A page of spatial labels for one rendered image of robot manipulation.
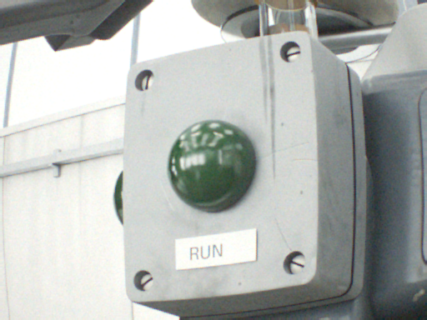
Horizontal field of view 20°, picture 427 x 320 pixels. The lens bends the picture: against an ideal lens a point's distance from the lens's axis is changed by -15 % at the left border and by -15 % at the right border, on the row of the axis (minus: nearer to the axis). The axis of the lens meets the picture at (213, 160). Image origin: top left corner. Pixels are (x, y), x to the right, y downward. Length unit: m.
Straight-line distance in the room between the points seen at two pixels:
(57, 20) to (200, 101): 0.41
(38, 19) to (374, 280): 0.43
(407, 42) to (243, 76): 0.19
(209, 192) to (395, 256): 0.08
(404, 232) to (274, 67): 0.08
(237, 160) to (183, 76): 0.05
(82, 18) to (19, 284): 6.51
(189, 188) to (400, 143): 0.09
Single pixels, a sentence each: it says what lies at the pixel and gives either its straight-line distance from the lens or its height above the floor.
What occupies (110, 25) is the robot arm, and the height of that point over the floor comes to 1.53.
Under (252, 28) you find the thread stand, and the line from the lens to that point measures 0.91.
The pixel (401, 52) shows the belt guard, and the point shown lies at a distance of 0.65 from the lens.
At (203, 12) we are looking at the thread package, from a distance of 0.94.
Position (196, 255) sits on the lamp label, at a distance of 0.45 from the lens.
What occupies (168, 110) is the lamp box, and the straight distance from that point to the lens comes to 0.47.
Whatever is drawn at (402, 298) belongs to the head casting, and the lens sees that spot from 0.47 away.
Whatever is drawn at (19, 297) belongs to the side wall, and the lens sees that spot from 7.37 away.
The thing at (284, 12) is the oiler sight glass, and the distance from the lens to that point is 0.55.
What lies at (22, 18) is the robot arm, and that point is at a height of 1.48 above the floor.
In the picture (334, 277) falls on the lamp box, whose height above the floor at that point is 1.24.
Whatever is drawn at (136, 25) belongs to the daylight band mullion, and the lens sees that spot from 7.29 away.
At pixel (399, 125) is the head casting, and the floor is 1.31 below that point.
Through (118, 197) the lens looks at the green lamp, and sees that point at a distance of 0.49.
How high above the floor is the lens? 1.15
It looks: 17 degrees up
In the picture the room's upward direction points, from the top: straight up
